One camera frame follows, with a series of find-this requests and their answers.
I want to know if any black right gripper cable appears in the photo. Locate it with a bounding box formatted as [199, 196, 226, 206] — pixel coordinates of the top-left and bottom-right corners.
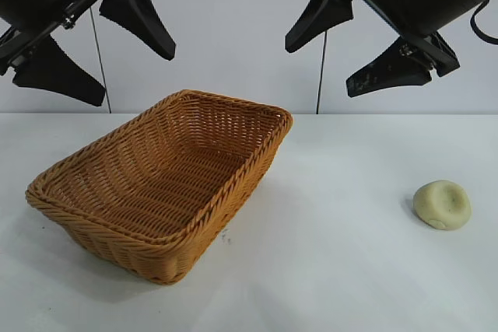
[470, 0, 498, 44]

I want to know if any pale round egg yolk pastry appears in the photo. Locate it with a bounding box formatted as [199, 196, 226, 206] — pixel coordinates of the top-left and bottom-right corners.
[412, 179, 473, 231]

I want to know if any woven wicker basket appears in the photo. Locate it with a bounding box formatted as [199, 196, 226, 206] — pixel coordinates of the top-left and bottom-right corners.
[26, 89, 293, 285]

